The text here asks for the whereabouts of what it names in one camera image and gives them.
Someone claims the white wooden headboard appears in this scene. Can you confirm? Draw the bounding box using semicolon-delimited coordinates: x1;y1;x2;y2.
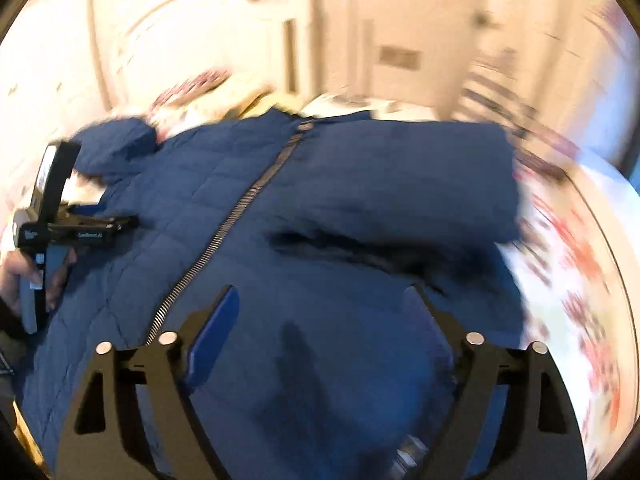
103;0;322;106

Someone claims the purple patterned pillow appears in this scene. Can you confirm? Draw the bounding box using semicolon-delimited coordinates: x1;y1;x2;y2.
151;68;231;110

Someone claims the person's left hand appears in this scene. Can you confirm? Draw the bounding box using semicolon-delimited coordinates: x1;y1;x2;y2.
1;249;77;318

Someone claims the patterned cream curtain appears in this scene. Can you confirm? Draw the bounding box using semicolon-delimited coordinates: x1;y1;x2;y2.
451;0;639;165

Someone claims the floral bed quilt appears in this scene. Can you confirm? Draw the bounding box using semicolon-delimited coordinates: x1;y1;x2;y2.
0;94;626;466

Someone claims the navy blue puffer jacket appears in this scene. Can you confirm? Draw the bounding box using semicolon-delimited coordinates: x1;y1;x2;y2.
14;106;532;480

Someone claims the white nightstand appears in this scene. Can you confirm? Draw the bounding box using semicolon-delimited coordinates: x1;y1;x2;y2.
299;93;439;122

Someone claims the brass wall switch plate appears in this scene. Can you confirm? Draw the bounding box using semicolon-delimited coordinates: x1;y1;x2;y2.
378;46;421;72

